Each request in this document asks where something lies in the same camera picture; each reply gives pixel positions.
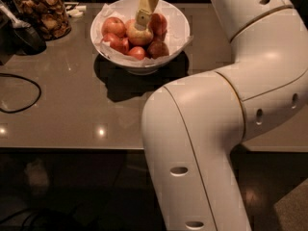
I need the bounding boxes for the small white items on table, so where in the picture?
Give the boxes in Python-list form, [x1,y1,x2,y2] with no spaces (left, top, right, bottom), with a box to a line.
[65,5,87,18]

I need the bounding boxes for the red apple back right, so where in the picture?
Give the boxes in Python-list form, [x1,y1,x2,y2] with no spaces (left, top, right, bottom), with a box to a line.
[148,13,167,40]

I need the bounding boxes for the white ceramic bowl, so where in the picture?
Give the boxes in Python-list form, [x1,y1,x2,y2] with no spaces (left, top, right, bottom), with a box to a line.
[90,0,192,76]

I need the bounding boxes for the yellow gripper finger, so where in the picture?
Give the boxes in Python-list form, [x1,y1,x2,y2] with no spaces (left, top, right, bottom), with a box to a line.
[135,0,159,31]

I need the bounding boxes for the red apple front centre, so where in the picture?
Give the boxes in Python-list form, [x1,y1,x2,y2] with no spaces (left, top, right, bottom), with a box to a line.
[127,46,148,60]

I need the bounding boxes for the red apple back left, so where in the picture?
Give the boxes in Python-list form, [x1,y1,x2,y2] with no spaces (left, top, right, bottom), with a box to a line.
[101,16,126,38]

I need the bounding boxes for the red apple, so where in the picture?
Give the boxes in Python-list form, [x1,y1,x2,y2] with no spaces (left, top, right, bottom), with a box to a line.
[127,46,148,60]
[102,33,130,55]
[147,41,169,59]
[101,16,126,38]
[148,13,167,40]

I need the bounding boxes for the black kitchen appliance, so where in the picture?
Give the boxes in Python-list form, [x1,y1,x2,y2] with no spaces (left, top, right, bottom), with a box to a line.
[0,0,46,56]

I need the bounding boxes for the red apple front right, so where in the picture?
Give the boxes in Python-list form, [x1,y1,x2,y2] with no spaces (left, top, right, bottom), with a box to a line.
[147,41,169,59]

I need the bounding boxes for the black cable on table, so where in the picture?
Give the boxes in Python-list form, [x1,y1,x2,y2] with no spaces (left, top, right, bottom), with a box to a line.
[0,72,43,115]

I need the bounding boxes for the black cables on floor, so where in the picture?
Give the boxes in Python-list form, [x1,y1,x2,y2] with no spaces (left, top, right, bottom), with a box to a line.
[0,205,97,231]

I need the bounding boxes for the glass jar of dried chips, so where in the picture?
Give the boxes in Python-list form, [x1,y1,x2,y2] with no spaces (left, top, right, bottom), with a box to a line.
[13,0,71,40]

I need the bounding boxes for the red apple front left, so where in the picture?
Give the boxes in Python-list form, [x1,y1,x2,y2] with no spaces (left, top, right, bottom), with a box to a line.
[102,33,130,55]

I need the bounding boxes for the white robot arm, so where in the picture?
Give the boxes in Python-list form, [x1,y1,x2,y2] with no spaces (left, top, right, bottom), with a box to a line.
[141,0,308,231]

